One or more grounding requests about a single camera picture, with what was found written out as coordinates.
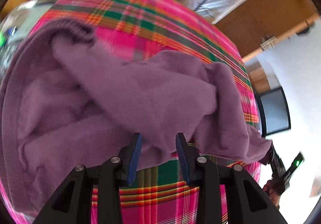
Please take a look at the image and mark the person's right hand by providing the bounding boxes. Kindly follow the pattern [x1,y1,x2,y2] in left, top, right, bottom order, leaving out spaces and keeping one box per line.
[263,180,282,207]

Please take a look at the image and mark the metal door handle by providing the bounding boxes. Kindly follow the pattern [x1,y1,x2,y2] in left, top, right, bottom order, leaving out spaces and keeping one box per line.
[261,36,276,51]

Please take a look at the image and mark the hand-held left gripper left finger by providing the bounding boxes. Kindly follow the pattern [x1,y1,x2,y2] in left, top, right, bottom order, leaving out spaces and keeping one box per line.
[33,132,142,224]

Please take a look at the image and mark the wooden board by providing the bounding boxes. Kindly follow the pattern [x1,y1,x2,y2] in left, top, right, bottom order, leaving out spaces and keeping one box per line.
[247,67,270,93]

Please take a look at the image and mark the pink green plaid bed sheet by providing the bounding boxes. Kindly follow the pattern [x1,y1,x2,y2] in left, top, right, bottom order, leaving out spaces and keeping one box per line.
[0,0,261,224]

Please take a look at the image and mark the dark hanging clothing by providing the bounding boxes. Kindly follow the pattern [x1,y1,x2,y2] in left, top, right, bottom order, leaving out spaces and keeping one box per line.
[297,19,316,36]

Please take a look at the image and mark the purple fleece pants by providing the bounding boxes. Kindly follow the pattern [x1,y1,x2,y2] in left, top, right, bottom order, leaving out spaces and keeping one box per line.
[0,19,274,204]

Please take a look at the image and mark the black mesh office chair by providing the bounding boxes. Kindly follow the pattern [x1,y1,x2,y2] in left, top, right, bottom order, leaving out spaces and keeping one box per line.
[256,87,291,136]

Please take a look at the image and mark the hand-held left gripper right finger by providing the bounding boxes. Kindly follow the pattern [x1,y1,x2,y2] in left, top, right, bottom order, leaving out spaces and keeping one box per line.
[175,132,287,224]

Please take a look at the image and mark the wooden door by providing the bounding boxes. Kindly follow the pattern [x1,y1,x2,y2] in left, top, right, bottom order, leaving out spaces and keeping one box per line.
[216,0,319,61]

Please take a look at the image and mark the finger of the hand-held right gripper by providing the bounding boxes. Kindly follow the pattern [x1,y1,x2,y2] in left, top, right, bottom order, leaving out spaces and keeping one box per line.
[259,142,275,165]

